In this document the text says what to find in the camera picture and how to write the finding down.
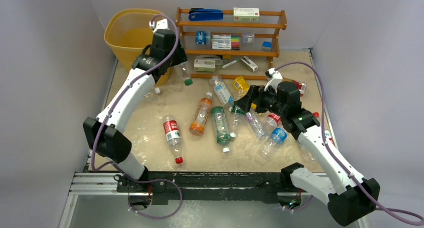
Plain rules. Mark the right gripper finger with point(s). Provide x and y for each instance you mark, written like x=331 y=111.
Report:
x=245 y=104
x=254 y=92

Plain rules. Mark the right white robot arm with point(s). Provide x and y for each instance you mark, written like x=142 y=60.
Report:
x=318 y=146

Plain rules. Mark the wooden shelf rack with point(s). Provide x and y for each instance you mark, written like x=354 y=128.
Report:
x=281 y=24

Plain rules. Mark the grey stapler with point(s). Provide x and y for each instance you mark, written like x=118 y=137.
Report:
x=218 y=59

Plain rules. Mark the clear white-cap bottle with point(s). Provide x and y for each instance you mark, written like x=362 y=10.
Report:
x=151 y=94

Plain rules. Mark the clear small jar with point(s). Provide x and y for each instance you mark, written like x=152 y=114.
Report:
x=248 y=37

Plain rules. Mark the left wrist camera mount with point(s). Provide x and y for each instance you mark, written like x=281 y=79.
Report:
x=159 y=25

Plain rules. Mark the dark green label bottle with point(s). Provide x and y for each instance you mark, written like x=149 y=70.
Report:
x=236 y=117

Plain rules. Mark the colour marker pen set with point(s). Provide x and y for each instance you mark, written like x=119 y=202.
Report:
x=226 y=42

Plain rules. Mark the green white marker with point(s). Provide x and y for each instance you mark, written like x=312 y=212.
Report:
x=231 y=63

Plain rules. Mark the red white label bottle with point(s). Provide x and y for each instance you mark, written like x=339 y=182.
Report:
x=273 y=119

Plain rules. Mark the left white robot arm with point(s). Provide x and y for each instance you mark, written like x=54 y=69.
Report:
x=105 y=133

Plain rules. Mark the orange juice bottle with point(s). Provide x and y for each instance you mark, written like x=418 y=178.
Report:
x=198 y=125

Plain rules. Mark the white staples box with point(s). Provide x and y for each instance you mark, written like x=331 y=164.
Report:
x=204 y=65

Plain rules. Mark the yellow plastic bin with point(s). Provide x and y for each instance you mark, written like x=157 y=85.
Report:
x=128 y=32

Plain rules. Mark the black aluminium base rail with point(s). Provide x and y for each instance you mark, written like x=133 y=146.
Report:
x=164 y=186

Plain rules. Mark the green-cap clear bottle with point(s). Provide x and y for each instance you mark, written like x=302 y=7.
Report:
x=185 y=73

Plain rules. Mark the red-cap bottle at right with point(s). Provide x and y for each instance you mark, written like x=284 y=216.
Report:
x=328 y=133

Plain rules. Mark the blue white eraser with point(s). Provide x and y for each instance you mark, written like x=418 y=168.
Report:
x=267 y=46

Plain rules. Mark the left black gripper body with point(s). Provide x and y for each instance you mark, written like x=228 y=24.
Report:
x=178 y=56

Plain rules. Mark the brown tea red bottle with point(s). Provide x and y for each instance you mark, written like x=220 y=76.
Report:
x=300 y=85

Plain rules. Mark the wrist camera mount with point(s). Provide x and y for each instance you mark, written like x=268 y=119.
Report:
x=274 y=78
x=159 y=25

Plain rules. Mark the blue label clear bottle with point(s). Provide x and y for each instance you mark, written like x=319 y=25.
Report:
x=273 y=142

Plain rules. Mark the purple label clear bottle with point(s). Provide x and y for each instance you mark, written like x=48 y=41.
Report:
x=256 y=125

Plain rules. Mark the blue stapler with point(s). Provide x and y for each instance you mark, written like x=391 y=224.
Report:
x=203 y=14

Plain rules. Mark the yellow label bottle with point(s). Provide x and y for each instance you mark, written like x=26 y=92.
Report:
x=241 y=86

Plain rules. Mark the red label red-cap bottle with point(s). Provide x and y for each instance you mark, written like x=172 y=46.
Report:
x=173 y=137

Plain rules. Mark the white green box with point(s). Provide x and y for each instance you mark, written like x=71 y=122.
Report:
x=246 y=14

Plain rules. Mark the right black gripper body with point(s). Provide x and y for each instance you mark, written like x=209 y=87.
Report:
x=253 y=98

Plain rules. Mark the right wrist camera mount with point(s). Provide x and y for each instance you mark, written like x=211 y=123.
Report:
x=274 y=78

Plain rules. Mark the white blue Suntory bottle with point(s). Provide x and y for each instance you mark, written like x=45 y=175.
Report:
x=221 y=90

